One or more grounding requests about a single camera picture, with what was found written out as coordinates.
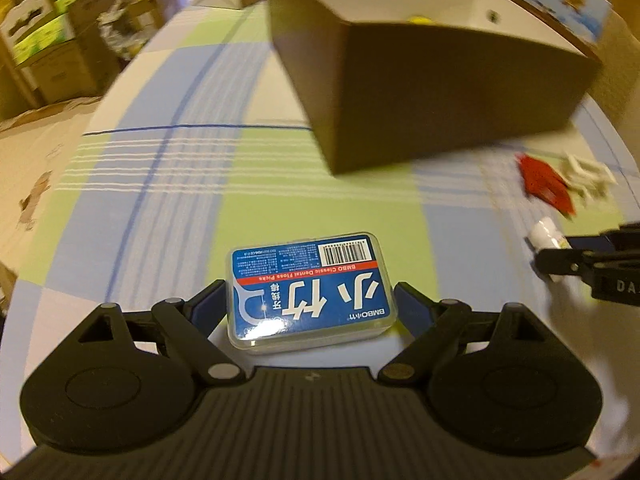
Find white pill bottle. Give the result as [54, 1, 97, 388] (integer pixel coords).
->
[527, 217, 570, 254]

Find red snack packet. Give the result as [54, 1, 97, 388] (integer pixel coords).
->
[516, 154, 575, 217]

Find blue dental floss box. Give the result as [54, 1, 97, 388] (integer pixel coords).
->
[227, 232, 398, 354]

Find yellow snack packet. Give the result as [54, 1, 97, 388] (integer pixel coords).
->
[408, 15, 434, 25]

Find checkered tablecloth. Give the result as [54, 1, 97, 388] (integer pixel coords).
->
[1, 6, 639, 463]

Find brown open storage box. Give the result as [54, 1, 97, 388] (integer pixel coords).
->
[268, 0, 601, 174]

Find small cluttered cardboard box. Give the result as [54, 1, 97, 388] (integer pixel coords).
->
[98, 0, 165, 62]

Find cardboard box with tissues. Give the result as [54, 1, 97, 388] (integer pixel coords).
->
[1, 0, 118, 104]

